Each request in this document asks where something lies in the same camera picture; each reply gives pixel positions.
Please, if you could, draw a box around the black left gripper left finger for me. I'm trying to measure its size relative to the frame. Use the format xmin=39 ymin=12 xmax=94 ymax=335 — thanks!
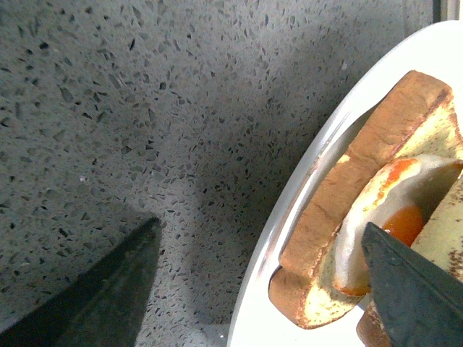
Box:
xmin=1 ymin=218 xmax=161 ymax=346

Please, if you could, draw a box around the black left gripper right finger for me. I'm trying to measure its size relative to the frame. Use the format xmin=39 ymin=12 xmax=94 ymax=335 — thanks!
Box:
xmin=361 ymin=223 xmax=462 ymax=346

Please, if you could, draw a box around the fried egg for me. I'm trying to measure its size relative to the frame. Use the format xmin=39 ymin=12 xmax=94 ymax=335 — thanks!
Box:
xmin=333 ymin=154 xmax=462 ymax=296

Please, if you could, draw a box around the white round plate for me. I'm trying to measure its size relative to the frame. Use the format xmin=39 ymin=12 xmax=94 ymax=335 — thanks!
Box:
xmin=227 ymin=20 xmax=462 ymax=347

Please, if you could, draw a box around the bread slice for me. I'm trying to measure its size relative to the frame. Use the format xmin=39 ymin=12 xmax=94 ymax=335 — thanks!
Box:
xmin=269 ymin=70 xmax=462 ymax=329
xmin=357 ymin=179 xmax=462 ymax=346

